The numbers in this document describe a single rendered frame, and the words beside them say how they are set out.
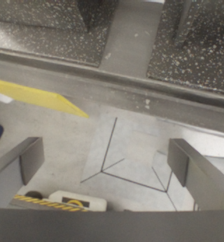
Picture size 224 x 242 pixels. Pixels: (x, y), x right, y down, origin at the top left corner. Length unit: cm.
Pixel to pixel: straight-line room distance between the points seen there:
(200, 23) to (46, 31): 25
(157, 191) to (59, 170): 52
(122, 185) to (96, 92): 54
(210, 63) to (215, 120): 28
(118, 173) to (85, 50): 71
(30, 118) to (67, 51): 84
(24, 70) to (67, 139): 47
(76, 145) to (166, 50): 77
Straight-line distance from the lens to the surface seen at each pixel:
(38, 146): 17
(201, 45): 30
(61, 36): 32
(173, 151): 16
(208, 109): 54
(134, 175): 91
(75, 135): 97
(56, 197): 89
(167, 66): 27
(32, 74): 64
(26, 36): 35
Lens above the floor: 91
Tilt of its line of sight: 79 degrees down
